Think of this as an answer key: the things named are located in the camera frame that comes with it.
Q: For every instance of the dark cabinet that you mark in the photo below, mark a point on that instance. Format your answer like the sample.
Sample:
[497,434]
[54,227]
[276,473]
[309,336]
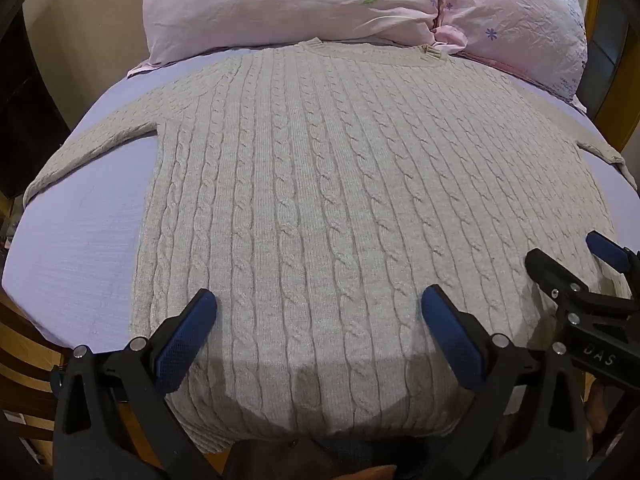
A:
[25,115]

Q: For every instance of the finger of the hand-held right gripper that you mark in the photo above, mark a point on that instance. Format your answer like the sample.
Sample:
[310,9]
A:
[607,251]
[549,271]

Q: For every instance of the lavender bed sheet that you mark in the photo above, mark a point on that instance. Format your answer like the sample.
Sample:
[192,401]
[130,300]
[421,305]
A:
[75,260]

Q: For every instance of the person's right hand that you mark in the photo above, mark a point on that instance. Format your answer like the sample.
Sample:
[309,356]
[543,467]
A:
[598,410]

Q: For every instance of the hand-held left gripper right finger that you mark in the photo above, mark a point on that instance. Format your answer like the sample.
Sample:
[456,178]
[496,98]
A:
[451,341]

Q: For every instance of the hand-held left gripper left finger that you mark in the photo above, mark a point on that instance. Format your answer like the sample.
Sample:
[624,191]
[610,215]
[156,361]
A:
[184,342]

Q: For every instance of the pink floral pillow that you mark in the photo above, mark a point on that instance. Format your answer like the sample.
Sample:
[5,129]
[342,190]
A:
[280,5]
[515,20]

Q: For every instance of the wooden headboard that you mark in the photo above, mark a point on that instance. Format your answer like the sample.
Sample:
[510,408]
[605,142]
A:
[631,120]

